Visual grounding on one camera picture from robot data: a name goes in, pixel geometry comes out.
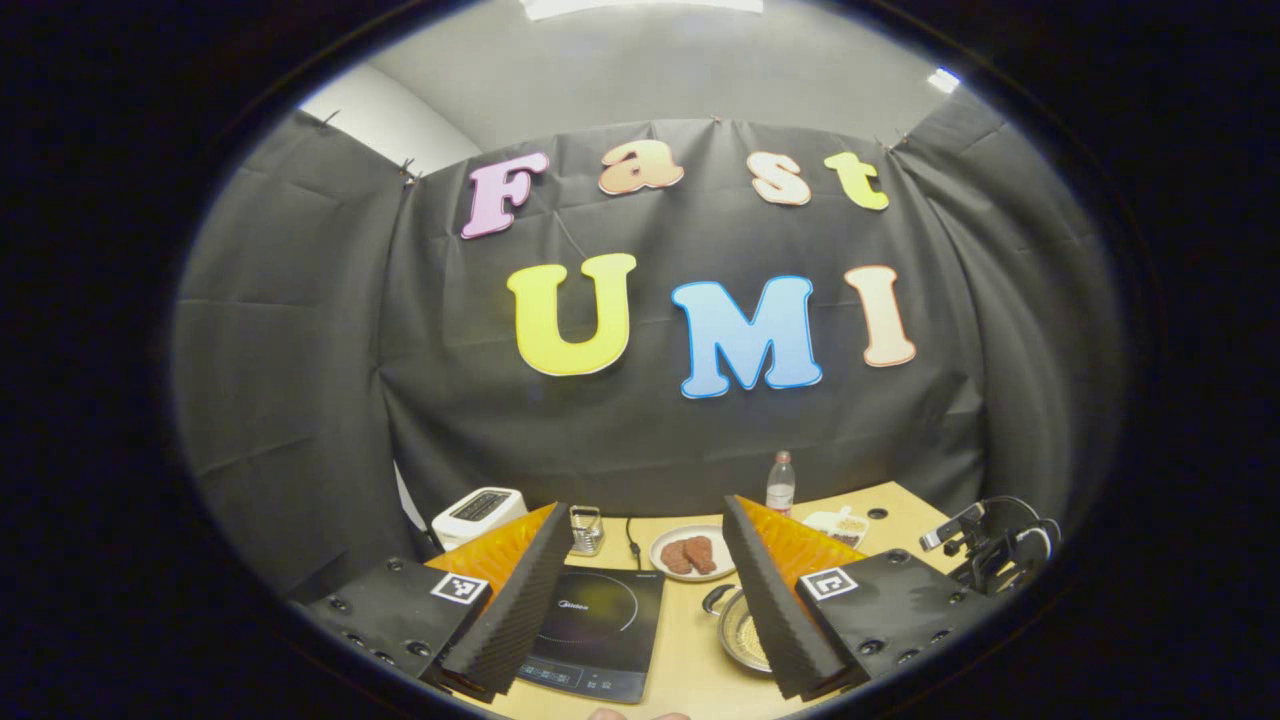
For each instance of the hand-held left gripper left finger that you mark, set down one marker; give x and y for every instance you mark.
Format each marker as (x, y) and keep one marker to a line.
(520, 610)

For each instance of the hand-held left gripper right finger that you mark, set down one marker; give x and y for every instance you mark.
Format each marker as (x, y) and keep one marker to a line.
(770, 610)

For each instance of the steel pot with soybeans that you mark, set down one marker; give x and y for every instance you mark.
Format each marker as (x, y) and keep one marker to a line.
(740, 635)

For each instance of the black induction cooktop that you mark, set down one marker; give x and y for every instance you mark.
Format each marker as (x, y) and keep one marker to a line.
(600, 630)

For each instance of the brown steak piece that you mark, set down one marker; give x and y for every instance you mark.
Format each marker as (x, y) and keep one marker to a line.
(700, 553)
(675, 558)

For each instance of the white toaster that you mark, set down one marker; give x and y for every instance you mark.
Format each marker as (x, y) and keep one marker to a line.
(480, 510)

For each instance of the white round plate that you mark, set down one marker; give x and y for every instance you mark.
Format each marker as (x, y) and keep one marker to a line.
(690, 530)

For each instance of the white divided bean dish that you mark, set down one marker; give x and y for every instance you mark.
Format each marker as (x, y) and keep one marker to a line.
(845, 525)

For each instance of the clear plastic water bottle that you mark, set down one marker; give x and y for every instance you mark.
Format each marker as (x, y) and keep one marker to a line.
(780, 490)

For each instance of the small ceiling light panel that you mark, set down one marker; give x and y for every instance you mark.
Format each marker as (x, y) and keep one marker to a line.
(942, 80)

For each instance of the large ceiling light panel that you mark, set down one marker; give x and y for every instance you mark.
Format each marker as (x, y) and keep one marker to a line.
(640, 8)

